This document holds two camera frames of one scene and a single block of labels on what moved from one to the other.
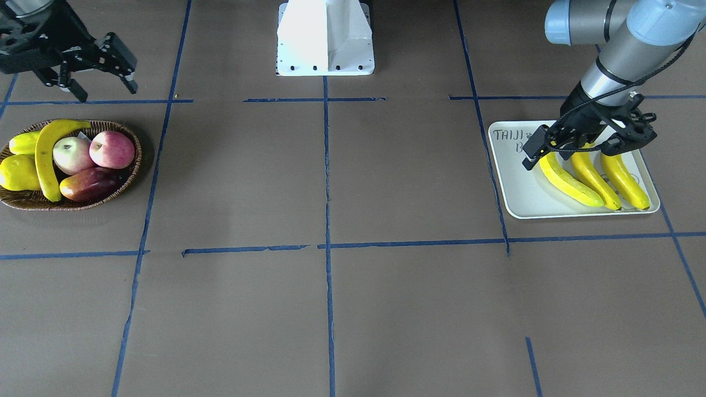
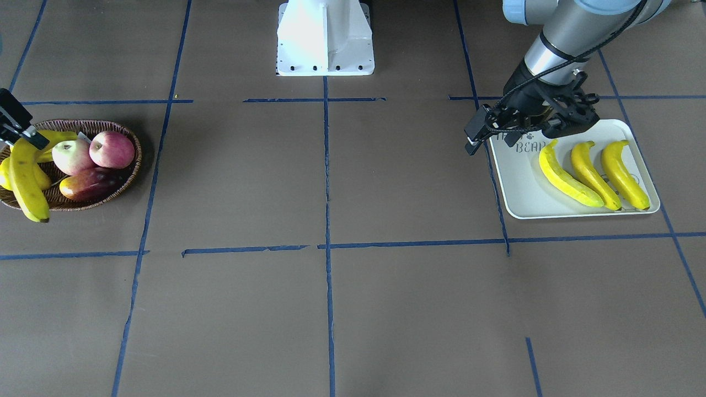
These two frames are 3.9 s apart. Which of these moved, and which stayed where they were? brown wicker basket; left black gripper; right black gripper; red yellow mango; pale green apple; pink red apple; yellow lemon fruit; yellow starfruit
Moved: yellow starfruit; right black gripper; left black gripper
Stayed: pink red apple; red yellow mango; pale green apple; brown wicker basket; yellow lemon fruit
